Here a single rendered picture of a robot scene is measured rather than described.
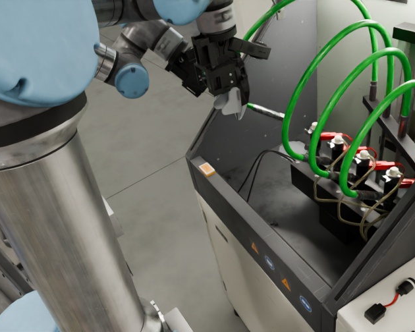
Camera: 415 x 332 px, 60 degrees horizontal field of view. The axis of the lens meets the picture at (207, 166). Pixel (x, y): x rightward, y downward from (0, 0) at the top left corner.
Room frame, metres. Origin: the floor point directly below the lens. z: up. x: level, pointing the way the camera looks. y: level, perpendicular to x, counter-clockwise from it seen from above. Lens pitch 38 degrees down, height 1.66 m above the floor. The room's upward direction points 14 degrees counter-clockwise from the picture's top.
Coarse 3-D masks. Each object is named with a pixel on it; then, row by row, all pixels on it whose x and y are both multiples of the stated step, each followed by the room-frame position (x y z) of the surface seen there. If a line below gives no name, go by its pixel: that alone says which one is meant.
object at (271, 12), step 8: (288, 0) 0.83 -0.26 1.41; (352, 0) 0.83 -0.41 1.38; (272, 8) 0.84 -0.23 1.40; (280, 8) 0.83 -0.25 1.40; (360, 8) 0.83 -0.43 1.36; (264, 16) 0.84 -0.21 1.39; (368, 16) 0.82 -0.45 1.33; (256, 24) 0.84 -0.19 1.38; (248, 32) 0.84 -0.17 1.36; (376, 40) 0.82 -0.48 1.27; (376, 48) 0.82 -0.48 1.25; (376, 64) 0.82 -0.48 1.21; (376, 72) 0.82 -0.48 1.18; (376, 80) 0.82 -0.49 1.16; (248, 104) 0.84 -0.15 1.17
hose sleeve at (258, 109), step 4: (256, 108) 0.84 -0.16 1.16; (260, 108) 0.84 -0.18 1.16; (264, 108) 0.84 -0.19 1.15; (260, 112) 0.84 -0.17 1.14; (264, 112) 0.83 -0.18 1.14; (268, 112) 0.84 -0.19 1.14; (272, 112) 0.84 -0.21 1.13; (276, 112) 0.84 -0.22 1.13; (272, 116) 0.83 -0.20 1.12; (276, 116) 0.83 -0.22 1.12
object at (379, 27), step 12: (360, 24) 0.69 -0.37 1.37; (372, 24) 0.71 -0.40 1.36; (336, 36) 0.68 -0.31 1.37; (384, 36) 0.72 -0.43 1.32; (324, 48) 0.67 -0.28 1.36; (300, 84) 0.65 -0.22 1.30; (384, 96) 0.75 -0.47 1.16; (288, 108) 0.64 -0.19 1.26; (288, 120) 0.63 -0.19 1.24; (288, 144) 0.63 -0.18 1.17; (300, 156) 0.64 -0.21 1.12
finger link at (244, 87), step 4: (240, 72) 0.68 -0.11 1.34; (244, 76) 0.67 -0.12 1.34; (240, 80) 0.67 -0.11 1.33; (244, 80) 0.67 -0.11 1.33; (236, 84) 0.69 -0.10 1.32; (240, 84) 0.67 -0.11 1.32; (244, 84) 0.67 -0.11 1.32; (248, 84) 0.67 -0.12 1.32; (240, 88) 0.67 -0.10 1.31; (244, 88) 0.67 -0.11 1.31; (248, 88) 0.67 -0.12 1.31; (240, 92) 0.68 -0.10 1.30; (244, 92) 0.67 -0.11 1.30; (248, 92) 0.67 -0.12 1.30; (240, 96) 0.68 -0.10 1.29; (244, 96) 0.67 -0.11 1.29; (248, 96) 0.68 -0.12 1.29; (244, 100) 0.68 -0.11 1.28; (244, 104) 0.68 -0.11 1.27
